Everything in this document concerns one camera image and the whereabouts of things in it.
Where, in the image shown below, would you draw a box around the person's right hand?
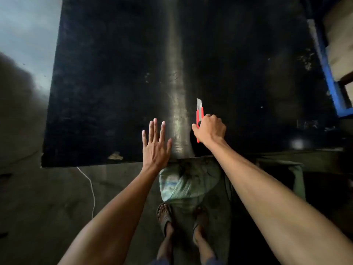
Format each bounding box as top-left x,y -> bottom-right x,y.
192,114 -> 227,148

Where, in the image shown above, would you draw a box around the dark left sandal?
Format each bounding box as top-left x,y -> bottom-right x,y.
156,203 -> 174,238

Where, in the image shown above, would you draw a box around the person's right forearm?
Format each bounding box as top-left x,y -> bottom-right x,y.
205,137 -> 353,265

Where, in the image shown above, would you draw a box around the green plastic stool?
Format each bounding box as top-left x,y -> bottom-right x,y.
256,158 -> 306,201

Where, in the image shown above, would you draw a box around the person's left leg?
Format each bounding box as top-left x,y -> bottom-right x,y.
156,221 -> 175,265

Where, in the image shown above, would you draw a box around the pale woven plastic sack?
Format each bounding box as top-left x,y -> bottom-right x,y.
159,157 -> 230,209

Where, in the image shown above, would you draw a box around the person's right leg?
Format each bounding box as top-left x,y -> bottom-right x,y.
192,224 -> 217,265

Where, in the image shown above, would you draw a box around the large black rubber sheet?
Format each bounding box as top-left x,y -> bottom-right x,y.
41,0 -> 344,168

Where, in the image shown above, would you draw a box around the beige cardboard box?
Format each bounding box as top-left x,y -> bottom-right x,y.
322,0 -> 353,82

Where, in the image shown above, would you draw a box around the person's left hand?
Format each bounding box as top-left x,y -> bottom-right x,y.
141,118 -> 172,171

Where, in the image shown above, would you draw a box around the dark right sandal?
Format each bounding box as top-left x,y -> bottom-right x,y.
193,206 -> 209,233

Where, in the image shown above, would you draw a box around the thin white cable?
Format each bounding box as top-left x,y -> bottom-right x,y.
76,167 -> 96,219

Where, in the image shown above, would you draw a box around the red utility knife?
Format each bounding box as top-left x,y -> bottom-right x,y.
195,98 -> 205,143

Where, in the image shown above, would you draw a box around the person's left forearm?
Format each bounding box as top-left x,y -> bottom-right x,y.
57,163 -> 166,265

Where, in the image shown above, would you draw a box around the dark sandal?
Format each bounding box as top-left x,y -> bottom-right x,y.
193,206 -> 209,233
156,203 -> 174,238

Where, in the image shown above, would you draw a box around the blue metal rack frame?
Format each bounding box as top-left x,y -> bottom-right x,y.
307,19 -> 353,118

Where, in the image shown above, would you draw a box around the person's leg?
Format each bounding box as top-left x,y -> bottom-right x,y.
192,224 -> 217,265
156,221 -> 175,265

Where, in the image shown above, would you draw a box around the dark blue shorts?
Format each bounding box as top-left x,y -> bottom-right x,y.
150,257 -> 224,265

